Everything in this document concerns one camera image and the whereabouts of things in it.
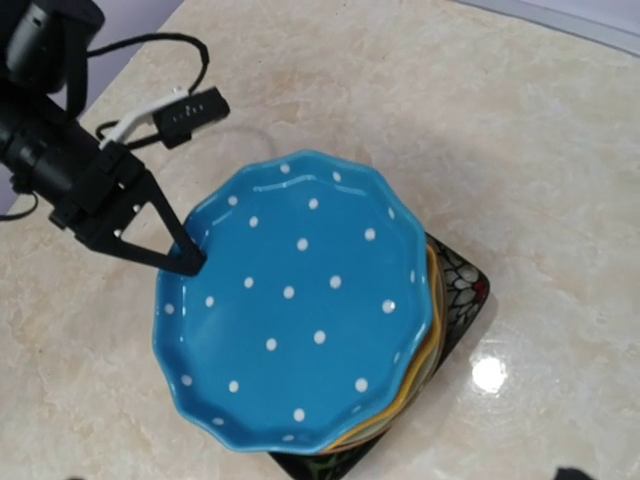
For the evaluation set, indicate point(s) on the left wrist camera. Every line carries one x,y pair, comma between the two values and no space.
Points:
175,117

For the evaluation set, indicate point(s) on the blue polka dot plate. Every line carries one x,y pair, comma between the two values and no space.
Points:
307,318

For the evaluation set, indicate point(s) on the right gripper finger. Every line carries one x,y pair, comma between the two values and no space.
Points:
571,473

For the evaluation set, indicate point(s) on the black square floral plate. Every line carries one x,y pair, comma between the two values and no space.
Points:
464,292

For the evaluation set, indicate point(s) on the orange polka dot plate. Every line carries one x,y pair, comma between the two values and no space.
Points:
424,360

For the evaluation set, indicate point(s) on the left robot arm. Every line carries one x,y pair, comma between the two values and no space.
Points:
45,49

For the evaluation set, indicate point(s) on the light green floral plate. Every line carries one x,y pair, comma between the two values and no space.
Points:
383,426

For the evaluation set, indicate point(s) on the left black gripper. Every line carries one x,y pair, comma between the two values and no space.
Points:
116,207

